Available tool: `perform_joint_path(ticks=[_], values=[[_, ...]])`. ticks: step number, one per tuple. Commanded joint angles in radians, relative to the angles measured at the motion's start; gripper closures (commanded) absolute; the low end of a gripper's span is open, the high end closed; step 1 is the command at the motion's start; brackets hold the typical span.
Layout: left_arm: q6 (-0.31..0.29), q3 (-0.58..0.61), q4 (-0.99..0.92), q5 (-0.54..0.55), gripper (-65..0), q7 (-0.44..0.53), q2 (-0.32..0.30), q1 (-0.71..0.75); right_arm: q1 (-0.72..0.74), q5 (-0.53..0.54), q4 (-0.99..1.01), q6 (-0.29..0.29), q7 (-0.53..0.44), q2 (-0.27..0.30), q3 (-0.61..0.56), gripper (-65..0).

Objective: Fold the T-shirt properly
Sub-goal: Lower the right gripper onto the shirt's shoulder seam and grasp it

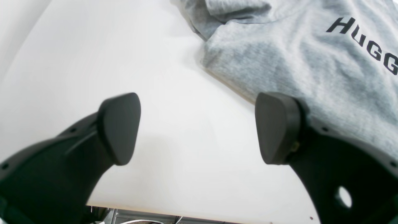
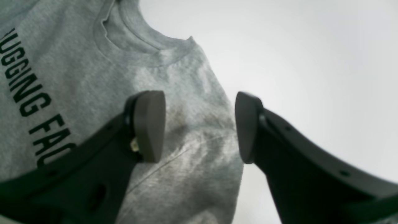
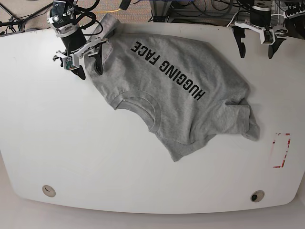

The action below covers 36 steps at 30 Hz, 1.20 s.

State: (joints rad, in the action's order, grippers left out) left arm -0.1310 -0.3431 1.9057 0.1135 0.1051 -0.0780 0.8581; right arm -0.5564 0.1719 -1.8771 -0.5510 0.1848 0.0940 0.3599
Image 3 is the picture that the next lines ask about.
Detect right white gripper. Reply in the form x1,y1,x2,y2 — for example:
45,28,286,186
52,27,108,80

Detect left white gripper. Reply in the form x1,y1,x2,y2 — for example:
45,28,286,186
230,11,287,59

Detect grey Hugging Face T-shirt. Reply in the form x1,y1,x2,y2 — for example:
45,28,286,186
83,13,261,163

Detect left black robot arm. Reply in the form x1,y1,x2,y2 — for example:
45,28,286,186
228,0,287,59

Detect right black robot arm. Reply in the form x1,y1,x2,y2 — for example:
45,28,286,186
47,0,106,80

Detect white power strip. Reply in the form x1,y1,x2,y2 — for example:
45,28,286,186
284,0,305,19

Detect black tripod legs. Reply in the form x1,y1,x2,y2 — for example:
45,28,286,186
0,2,53,36

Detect red tape rectangle marking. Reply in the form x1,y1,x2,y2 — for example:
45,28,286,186
270,133,291,168

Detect yellow cable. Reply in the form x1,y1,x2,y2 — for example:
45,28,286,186
94,8,121,15

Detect aluminium frame base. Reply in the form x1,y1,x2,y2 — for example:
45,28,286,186
148,0,191,23

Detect left table cable grommet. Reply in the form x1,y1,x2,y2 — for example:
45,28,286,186
42,185,56,198

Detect table cable grommet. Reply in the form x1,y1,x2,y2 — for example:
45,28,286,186
42,185,56,198
250,190,265,203

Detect right table cable grommet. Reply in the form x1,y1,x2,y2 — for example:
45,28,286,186
250,190,265,203

